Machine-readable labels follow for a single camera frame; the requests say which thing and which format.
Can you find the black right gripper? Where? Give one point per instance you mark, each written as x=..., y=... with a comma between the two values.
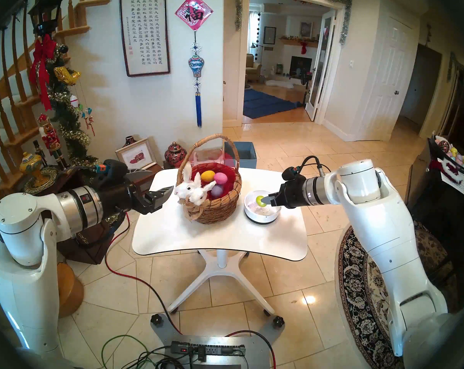
x=291, y=193

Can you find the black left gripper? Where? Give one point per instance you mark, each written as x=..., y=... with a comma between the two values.
x=120, y=197

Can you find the green glitter easter egg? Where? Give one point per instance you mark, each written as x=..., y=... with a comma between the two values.
x=259, y=201

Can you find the pink easter egg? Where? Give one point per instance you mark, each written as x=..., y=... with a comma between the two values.
x=221, y=178

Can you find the purple easter egg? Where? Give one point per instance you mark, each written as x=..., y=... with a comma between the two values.
x=216, y=191

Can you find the yellow easter egg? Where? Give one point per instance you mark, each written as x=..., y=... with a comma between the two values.
x=207, y=176

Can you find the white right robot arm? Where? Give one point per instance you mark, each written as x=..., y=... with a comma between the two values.
x=378, y=226

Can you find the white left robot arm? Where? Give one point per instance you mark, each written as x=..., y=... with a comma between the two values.
x=20, y=237

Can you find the red tissue basket lining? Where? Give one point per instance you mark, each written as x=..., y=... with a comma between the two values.
x=230, y=185

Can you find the white round bowl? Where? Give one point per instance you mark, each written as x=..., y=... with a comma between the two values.
x=261, y=218

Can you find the large white plush bunny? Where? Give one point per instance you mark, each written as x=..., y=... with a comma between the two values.
x=184, y=188

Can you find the framed red shoe picture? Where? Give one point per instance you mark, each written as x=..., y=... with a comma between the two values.
x=136, y=155

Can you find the red black lidded jar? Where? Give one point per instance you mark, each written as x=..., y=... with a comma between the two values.
x=175, y=155

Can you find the small white plush bunny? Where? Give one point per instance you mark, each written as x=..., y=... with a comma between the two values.
x=199, y=195

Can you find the small dark vase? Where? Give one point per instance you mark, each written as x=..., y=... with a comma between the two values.
x=130, y=140

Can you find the tan burlap bow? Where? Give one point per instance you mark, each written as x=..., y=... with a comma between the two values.
x=195, y=212

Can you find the blue open box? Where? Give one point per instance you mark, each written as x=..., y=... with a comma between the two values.
x=245, y=153

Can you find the dark wooden side table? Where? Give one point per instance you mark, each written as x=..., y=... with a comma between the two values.
x=89, y=249

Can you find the blue floor rug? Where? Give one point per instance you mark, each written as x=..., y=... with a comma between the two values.
x=266, y=103

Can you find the decorated green christmas garland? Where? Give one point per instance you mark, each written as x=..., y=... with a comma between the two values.
x=68, y=118

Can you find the ornate brass plate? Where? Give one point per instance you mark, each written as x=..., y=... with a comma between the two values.
x=43, y=182

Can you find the red nutcracker figure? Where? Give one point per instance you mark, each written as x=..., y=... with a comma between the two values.
x=52, y=139

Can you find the white fur rug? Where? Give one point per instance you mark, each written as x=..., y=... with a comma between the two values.
x=280, y=83

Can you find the small black nutcracker figure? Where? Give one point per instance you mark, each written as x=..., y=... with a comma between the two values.
x=39, y=153

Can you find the yellow ornate vase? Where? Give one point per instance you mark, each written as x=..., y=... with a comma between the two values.
x=31, y=164

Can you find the large patterned oriental rug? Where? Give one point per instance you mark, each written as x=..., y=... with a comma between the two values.
x=355, y=295

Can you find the blue vase tassel ornament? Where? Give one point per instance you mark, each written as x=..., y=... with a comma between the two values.
x=196, y=66

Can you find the tan armchair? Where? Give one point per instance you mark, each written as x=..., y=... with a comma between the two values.
x=253, y=68

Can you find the black fireplace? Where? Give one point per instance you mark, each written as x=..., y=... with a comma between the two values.
x=300, y=66

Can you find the gold foil ornament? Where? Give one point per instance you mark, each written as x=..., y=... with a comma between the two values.
x=66, y=76

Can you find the white glass french door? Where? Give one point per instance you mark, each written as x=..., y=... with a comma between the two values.
x=320, y=64

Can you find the wooden stair railing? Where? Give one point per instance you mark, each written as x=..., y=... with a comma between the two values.
x=16, y=114

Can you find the red christmas stocking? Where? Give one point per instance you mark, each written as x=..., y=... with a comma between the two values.
x=303, y=48

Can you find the framed chinese calligraphy scroll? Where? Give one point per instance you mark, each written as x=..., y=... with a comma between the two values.
x=144, y=32

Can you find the wooden mantel shelf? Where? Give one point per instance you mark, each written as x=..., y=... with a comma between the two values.
x=293, y=42

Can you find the red ribbon bow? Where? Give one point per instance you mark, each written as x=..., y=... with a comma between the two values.
x=41, y=68

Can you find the black power strip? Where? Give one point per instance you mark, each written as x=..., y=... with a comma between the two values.
x=209, y=349

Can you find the white panel door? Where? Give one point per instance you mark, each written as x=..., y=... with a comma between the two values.
x=388, y=80

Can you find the red white santa hat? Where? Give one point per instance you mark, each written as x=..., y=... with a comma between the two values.
x=445, y=167

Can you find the black grand piano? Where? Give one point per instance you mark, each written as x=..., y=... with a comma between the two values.
x=447, y=226

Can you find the red diamond fu decoration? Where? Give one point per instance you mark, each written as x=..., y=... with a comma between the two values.
x=194, y=11

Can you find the black tray of ornaments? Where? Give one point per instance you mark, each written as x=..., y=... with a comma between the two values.
x=449, y=153

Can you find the white paper sheet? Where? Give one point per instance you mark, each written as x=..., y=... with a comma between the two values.
x=457, y=185

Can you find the silver green tinsel garland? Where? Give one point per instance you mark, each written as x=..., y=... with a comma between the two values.
x=345, y=22

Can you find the black lantern lamp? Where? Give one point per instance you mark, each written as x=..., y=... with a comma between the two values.
x=45, y=14

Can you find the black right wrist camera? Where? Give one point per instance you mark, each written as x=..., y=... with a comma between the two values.
x=291, y=174

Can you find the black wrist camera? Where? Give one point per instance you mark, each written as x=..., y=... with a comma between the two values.
x=291, y=174
x=114, y=170

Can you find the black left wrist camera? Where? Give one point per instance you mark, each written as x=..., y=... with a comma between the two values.
x=114, y=170

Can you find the white table pedestal base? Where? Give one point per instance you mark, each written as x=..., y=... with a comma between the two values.
x=220, y=268

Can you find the round wooden post base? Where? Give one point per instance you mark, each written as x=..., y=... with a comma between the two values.
x=68, y=291

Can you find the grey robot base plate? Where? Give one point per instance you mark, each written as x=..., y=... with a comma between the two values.
x=232, y=337

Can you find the black framed wall picture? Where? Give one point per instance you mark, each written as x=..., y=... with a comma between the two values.
x=269, y=35

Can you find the pale framed wall picture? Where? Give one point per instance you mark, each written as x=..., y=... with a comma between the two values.
x=306, y=30

